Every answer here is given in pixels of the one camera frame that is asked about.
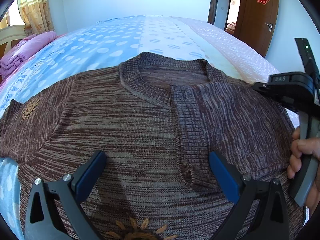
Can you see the person's right hand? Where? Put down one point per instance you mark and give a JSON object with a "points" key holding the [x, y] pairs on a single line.
{"points": [[300, 147]]}

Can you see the yellow floral curtain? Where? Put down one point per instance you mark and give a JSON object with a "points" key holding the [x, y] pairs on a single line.
{"points": [[36, 16]]}

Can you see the blue pink polka-dot bedsheet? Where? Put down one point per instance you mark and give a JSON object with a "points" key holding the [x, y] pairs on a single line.
{"points": [[105, 45]]}

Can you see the black camera module on gripper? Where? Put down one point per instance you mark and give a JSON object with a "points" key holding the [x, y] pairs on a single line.
{"points": [[308, 58]]}

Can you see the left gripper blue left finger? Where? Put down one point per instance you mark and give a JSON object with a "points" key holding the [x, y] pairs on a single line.
{"points": [[43, 220]]}

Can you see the silver door handle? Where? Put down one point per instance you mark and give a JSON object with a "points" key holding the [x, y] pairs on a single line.
{"points": [[270, 26]]}

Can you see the folded pink quilt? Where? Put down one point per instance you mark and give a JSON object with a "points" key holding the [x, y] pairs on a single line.
{"points": [[23, 51]]}

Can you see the brown wooden door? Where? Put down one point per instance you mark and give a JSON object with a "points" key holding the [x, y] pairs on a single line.
{"points": [[250, 26]]}

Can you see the cream and wood headboard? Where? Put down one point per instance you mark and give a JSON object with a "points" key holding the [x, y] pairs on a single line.
{"points": [[10, 36]]}

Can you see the brown knit sun-pattern sweater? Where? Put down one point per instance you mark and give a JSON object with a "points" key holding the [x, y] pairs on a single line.
{"points": [[157, 119]]}

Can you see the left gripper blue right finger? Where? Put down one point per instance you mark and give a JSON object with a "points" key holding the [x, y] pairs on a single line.
{"points": [[271, 219]]}

